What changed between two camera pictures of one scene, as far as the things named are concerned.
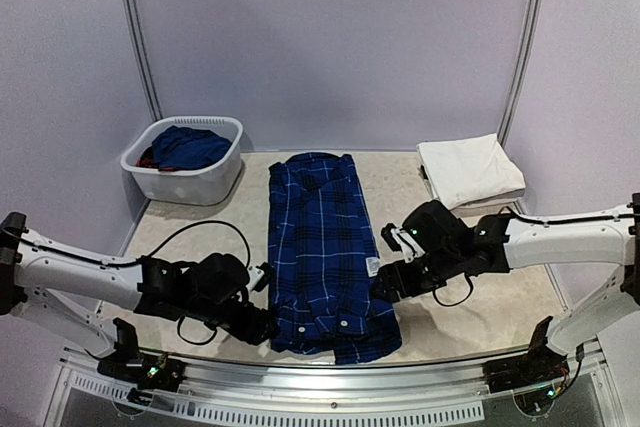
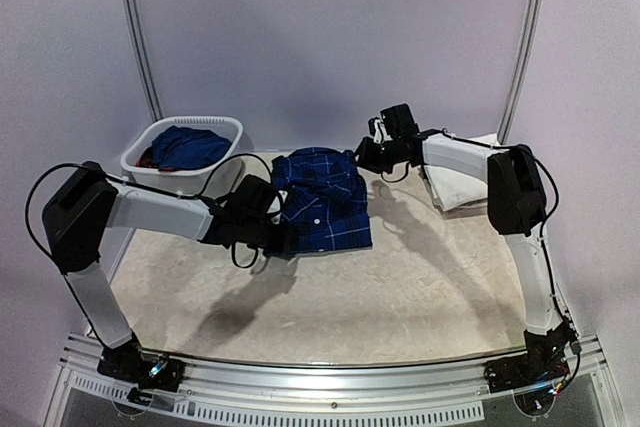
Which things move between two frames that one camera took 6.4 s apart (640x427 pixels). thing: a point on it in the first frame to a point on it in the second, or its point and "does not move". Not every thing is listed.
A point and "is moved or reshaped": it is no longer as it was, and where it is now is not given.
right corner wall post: [530, 46] does not move
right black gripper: [395, 279] to [367, 156]
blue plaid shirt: [325, 291] is moved or reshaped
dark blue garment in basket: [180, 147] does not move
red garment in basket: [148, 159] does not move
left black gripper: [252, 327] to [280, 245]
